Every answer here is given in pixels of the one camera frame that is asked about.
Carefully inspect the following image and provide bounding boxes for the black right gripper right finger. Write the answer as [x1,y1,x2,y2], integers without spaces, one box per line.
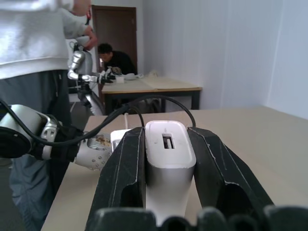
[187,127,275,218]

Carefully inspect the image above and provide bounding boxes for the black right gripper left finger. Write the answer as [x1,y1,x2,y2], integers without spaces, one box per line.
[85,127,147,229]

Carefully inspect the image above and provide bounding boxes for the white charger block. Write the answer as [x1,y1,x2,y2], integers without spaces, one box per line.
[144,120,204,228]

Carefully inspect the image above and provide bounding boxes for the standing person's hand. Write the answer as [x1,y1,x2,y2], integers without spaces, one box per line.
[83,25,99,51]

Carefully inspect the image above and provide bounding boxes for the beige background table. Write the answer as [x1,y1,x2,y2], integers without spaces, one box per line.
[101,76,203,113]

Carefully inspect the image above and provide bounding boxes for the white objects on background table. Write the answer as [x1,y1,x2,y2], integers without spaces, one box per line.
[124,73,145,80]

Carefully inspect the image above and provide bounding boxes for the seated person in black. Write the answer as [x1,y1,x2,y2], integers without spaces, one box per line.
[97,43,138,76]

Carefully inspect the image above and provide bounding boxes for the silver background humanoid robot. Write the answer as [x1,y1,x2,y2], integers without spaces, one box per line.
[66,40,116,116]

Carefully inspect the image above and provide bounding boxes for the dark brown door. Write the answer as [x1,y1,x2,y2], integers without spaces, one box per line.
[91,5,138,75]

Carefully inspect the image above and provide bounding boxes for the person in white sweater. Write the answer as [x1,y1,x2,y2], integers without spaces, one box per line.
[0,0,98,231]

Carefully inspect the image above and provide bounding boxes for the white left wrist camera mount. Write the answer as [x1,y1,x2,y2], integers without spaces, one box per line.
[76,136,114,172]

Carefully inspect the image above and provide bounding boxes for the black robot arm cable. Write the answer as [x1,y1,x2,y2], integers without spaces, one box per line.
[0,94,197,146]

